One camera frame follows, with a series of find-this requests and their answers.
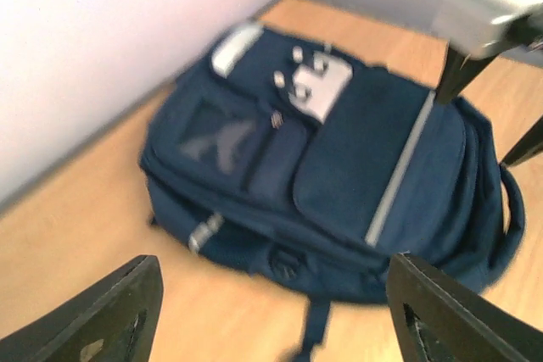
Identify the navy blue student backpack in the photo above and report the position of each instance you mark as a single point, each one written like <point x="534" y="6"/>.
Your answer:
<point x="289" y="159"/>

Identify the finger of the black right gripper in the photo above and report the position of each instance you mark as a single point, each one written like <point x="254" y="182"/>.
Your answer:
<point x="458" y="72"/>
<point x="527" y="147"/>

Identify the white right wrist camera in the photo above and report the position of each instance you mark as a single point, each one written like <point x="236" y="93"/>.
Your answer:
<point x="478" y="28"/>

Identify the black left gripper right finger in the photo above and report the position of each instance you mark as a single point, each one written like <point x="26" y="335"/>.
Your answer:
<point x="438" y="319"/>

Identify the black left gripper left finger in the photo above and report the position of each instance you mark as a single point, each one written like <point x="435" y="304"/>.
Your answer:
<point x="115" y="319"/>

